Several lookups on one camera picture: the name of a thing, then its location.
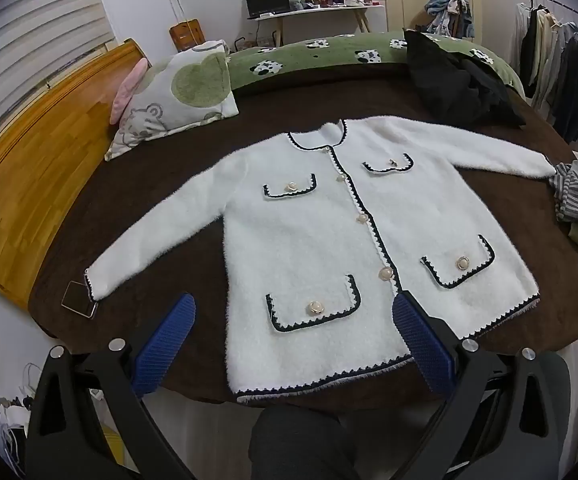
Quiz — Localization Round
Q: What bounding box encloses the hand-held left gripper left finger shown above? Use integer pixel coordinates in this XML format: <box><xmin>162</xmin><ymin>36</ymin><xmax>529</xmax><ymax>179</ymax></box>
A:
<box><xmin>23</xmin><ymin>292</ymin><xmax>200</xmax><ymax>480</ymax></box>

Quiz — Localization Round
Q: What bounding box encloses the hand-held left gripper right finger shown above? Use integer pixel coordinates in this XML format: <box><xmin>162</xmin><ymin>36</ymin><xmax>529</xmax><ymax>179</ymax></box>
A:
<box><xmin>391</xmin><ymin>290</ymin><xmax>572</xmax><ymax>480</ymax></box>

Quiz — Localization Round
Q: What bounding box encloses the white cardigan with black trim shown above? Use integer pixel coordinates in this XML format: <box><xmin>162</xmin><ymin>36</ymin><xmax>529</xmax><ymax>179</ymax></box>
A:
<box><xmin>85</xmin><ymin>117</ymin><xmax>557</xmax><ymax>406</ymax></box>

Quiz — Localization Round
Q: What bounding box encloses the pile of black clothes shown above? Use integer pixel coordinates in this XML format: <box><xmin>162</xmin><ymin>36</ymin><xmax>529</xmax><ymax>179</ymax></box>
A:
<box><xmin>403</xmin><ymin>29</ymin><xmax>527</xmax><ymax>128</ymax></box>

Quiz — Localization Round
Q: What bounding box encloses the row of hanging clothes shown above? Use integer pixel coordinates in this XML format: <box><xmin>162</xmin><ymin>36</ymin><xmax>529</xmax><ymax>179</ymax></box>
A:
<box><xmin>512</xmin><ymin>2</ymin><xmax>578</xmax><ymax>148</ymax></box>

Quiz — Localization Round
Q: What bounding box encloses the heap of mixed clothes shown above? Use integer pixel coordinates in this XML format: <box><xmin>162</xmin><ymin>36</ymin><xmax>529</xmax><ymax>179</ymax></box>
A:
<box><xmin>424</xmin><ymin>0</ymin><xmax>476</xmax><ymax>38</ymax></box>

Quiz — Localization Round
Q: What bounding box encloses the metal clothes rack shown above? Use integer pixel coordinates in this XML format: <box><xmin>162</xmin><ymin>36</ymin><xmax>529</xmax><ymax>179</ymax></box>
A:
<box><xmin>526</xmin><ymin>0</ymin><xmax>578</xmax><ymax>28</ymax></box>

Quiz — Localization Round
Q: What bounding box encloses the white shopping bag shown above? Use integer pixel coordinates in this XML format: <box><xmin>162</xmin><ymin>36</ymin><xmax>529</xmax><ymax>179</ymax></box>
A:
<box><xmin>0</xmin><ymin>362</ymin><xmax>34</xmax><ymax>480</ymax></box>

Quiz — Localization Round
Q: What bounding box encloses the brown blanket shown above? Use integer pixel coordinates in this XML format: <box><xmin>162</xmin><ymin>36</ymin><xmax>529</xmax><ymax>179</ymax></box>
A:
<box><xmin>29</xmin><ymin>62</ymin><xmax>578</xmax><ymax>403</ymax></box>

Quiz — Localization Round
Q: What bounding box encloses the wooden headboard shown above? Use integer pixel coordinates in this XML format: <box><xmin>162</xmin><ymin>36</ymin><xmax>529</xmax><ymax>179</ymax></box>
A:
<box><xmin>0</xmin><ymin>39</ymin><xmax>155</xmax><ymax>311</ymax></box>

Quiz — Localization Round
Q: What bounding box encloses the pink pillow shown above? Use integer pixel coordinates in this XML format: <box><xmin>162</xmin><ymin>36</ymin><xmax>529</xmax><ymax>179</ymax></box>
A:
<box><xmin>110</xmin><ymin>57</ymin><xmax>149</xmax><ymax>126</ymax></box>

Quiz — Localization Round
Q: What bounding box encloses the green cow print blanket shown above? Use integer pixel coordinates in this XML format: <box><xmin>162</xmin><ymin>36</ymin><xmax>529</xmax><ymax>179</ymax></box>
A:
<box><xmin>226</xmin><ymin>30</ymin><xmax>525</xmax><ymax>96</ymax></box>

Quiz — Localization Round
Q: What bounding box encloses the white window blind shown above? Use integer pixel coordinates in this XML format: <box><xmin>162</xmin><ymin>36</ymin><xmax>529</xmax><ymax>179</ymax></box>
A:
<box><xmin>0</xmin><ymin>0</ymin><xmax>120</xmax><ymax>156</ymax></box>

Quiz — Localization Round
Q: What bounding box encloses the white desk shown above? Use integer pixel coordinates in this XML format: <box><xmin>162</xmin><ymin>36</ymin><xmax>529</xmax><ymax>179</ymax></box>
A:
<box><xmin>255</xmin><ymin>2</ymin><xmax>387</xmax><ymax>46</ymax></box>

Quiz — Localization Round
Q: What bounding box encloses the black monitor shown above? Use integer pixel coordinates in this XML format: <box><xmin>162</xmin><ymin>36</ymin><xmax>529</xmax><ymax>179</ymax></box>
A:
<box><xmin>245</xmin><ymin>0</ymin><xmax>291</xmax><ymax>18</ymax></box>

